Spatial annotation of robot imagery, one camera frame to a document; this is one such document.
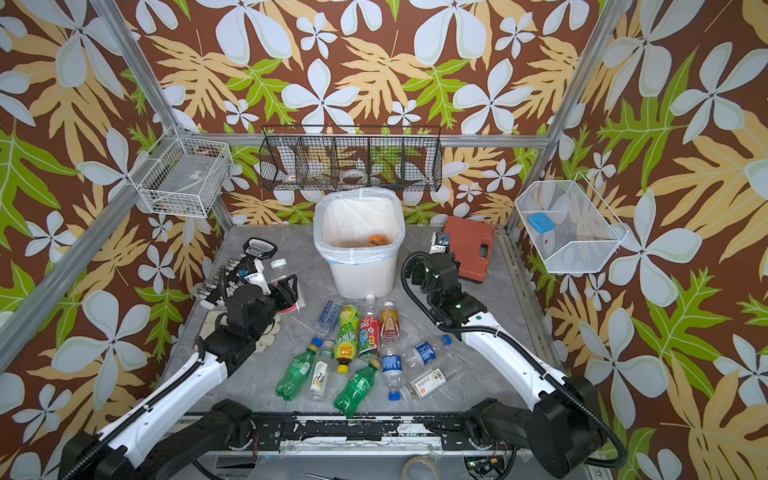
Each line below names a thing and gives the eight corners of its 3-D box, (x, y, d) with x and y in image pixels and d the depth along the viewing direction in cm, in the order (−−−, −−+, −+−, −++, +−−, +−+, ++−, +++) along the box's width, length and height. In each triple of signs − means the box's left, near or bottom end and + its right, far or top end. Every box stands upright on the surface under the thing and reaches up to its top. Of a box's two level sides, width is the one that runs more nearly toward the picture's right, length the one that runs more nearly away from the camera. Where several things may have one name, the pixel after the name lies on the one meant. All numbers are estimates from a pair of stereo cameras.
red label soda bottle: (358, 359, 86) (357, 354, 83) (361, 298, 99) (360, 292, 96) (379, 359, 86) (379, 355, 83) (379, 298, 99) (379, 292, 96)
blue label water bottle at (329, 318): (314, 334, 91) (312, 329, 88) (329, 304, 98) (327, 299, 95) (331, 339, 90) (330, 335, 87) (345, 308, 97) (344, 303, 94)
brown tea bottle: (380, 343, 91) (380, 336, 87) (380, 306, 99) (380, 298, 95) (399, 343, 91) (400, 336, 87) (397, 306, 99) (398, 298, 95)
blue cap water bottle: (409, 372, 85) (410, 366, 81) (401, 355, 88) (402, 349, 85) (455, 352, 89) (458, 346, 85) (446, 337, 92) (448, 331, 88)
